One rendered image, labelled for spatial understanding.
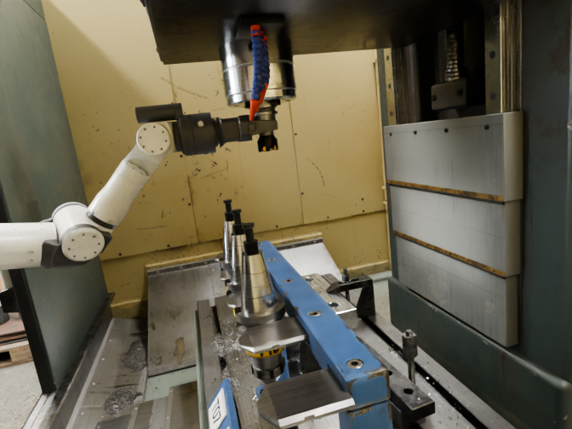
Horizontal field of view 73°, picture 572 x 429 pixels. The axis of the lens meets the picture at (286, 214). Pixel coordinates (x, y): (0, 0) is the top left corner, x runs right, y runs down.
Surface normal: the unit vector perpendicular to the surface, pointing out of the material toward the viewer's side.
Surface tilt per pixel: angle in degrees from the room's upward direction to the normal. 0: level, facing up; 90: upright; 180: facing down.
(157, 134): 92
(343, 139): 90
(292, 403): 0
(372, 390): 90
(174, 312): 24
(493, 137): 90
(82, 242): 112
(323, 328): 0
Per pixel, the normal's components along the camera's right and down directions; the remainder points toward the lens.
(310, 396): -0.12, -0.97
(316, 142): 0.26, 0.16
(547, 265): -0.96, 0.16
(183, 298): 0.00, -0.82
